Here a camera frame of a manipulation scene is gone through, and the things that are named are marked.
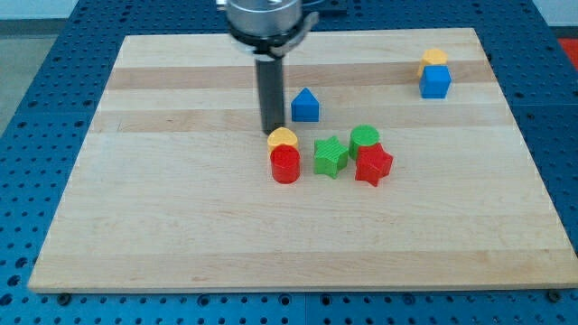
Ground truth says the yellow pentagon block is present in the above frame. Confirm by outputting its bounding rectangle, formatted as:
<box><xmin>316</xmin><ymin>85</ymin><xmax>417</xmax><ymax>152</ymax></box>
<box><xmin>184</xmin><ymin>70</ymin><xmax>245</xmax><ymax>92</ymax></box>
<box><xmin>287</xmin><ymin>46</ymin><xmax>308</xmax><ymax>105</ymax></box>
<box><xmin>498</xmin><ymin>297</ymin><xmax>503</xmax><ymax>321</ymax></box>
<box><xmin>416</xmin><ymin>48</ymin><xmax>448</xmax><ymax>78</ymax></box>

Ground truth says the red star block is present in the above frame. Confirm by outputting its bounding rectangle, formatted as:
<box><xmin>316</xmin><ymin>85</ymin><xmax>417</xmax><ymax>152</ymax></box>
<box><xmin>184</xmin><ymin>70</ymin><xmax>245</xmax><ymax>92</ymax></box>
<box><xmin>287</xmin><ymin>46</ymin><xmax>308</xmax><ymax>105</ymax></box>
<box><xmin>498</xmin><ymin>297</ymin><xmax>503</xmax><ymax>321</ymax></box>
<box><xmin>355</xmin><ymin>143</ymin><xmax>394</xmax><ymax>187</ymax></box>

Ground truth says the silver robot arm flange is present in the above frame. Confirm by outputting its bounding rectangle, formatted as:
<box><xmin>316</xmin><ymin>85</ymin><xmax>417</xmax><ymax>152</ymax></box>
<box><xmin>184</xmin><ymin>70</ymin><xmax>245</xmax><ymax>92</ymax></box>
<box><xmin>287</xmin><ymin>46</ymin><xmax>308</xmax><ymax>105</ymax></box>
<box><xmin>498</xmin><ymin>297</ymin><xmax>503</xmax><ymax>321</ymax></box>
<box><xmin>223</xmin><ymin>0</ymin><xmax>320</xmax><ymax>61</ymax></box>

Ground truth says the green star block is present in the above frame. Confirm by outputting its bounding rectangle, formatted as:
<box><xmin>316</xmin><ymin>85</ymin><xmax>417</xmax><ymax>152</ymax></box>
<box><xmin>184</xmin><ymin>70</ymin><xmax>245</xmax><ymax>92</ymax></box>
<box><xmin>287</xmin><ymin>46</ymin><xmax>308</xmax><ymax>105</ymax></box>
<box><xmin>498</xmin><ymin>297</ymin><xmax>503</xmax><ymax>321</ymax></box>
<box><xmin>313</xmin><ymin>135</ymin><xmax>349</xmax><ymax>179</ymax></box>

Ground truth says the blue cube block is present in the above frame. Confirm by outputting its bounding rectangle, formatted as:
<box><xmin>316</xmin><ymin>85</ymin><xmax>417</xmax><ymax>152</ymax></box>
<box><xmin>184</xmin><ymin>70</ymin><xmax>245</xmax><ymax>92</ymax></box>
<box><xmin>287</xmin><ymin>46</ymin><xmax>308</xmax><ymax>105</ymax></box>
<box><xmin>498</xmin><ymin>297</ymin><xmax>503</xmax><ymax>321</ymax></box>
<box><xmin>419</xmin><ymin>65</ymin><xmax>452</xmax><ymax>99</ymax></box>

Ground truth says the wooden board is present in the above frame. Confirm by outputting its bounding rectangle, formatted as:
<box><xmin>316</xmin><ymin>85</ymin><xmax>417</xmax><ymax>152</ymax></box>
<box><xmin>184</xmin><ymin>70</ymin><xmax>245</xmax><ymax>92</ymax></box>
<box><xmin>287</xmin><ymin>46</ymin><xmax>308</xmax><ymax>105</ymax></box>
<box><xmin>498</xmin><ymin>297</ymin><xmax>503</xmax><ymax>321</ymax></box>
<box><xmin>28</xmin><ymin>28</ymin><xmax>577</xmax><ymax>293</ymax></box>

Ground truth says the red cylinder block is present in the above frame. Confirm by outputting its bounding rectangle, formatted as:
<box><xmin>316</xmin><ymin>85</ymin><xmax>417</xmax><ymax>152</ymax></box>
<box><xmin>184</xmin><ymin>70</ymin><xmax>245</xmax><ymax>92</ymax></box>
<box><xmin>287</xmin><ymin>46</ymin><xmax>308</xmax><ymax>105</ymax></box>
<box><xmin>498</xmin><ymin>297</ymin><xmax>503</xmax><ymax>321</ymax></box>
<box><xmin>270</xmin><ymin>144</ymin><xmax>301</xmax><ymax>184</ymax></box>

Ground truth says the green cylinder block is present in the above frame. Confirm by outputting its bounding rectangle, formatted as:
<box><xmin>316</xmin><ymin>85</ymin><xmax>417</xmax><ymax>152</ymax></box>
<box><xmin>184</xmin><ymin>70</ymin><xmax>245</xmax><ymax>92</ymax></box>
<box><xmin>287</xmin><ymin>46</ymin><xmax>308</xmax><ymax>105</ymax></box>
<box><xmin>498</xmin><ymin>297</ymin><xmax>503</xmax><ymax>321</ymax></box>
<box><xmin>349</xmin><ymin>125</ymin><xmax>380</xmax><ymax>160</ymax></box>

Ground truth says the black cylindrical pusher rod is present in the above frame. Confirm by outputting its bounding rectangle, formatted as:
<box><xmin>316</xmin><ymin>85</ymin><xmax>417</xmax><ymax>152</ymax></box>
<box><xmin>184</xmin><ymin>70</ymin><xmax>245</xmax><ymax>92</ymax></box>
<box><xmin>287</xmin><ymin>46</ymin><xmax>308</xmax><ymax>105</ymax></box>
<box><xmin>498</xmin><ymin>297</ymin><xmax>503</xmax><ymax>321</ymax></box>
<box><xmin>256</xmin><ymin>59</ymin><xmax>285</xmax><ymax>135</ymax></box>

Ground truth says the yellow heart block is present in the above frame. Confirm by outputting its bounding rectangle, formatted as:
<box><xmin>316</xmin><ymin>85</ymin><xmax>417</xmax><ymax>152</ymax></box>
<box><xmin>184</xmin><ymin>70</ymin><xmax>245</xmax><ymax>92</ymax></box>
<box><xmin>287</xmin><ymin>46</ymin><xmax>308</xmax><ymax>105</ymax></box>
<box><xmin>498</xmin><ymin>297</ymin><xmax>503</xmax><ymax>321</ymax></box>
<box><xmin>267</xmin><ymin>126</ymin><xmax>299</xmax><ymax>153</ymax></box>

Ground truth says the blue triangle block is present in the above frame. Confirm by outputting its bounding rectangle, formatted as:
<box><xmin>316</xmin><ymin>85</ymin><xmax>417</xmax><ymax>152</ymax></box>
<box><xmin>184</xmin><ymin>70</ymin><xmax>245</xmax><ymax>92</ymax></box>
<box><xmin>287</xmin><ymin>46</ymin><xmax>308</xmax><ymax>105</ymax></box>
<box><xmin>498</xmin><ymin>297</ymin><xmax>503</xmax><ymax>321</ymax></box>
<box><xmin>291</xmin><ymin>88</ymin><xmax>320</xmax><ymax>122</ymax></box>

